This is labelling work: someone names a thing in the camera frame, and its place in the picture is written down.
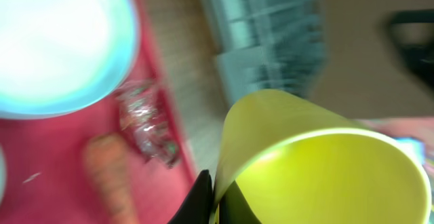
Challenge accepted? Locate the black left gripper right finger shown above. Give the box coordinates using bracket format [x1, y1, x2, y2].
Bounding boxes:
[218, 181, 261, 224]

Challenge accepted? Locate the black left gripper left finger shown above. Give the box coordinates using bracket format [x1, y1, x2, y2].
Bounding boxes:
[169, 170, 214, 224]

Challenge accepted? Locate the yellow plastic cup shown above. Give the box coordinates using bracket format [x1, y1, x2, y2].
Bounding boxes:
[213, 89, 432, 224]

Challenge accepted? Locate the light blue bowl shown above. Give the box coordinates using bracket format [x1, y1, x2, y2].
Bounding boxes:
[0, 148, 7, 202]

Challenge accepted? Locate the grey dishwasher rack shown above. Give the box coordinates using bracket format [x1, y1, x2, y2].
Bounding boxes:
[201, 0, 326, 105]

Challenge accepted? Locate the orange carrot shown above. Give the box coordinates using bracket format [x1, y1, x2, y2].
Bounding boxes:
[83, 134, 140, 224]

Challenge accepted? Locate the red candy wrapper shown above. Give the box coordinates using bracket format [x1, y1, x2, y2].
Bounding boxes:
[115, 79, 180, 168]

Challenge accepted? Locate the red plastic tray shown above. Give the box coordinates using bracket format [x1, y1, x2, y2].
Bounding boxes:
[1, 0, 195, 223]

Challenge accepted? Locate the light blue plate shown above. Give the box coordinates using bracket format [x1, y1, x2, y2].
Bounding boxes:
[1, 0, 140, 119]

